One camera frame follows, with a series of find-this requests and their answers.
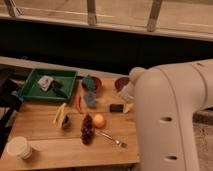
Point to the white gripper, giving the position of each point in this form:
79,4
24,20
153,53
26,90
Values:
127,93

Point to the black eraser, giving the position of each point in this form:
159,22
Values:
116,107

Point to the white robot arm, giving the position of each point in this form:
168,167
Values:
165,99

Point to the dark maroon bowl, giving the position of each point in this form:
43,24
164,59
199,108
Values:
120,83

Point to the orange peach fruit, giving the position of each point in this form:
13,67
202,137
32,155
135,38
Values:
99,121

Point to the orange bowl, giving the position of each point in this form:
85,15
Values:
97,82

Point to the silver fork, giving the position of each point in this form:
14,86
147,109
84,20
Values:
116,141

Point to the blue plastic cup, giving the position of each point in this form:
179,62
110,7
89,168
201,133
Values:
90,99

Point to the dark grape bunch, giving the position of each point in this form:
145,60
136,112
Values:
87,130

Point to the teal sponge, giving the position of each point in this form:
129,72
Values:
89,83

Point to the red chili pepper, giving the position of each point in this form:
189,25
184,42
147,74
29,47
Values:
78,103

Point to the black tool in tray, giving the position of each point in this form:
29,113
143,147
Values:
56,88

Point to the green plastic tray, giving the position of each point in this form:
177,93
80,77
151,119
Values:
32,92

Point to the white grey packet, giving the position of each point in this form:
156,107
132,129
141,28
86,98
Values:
45,82

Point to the white lidded cup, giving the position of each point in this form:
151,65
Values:
19,147

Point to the dark chair at left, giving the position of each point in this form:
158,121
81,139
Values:
7,100

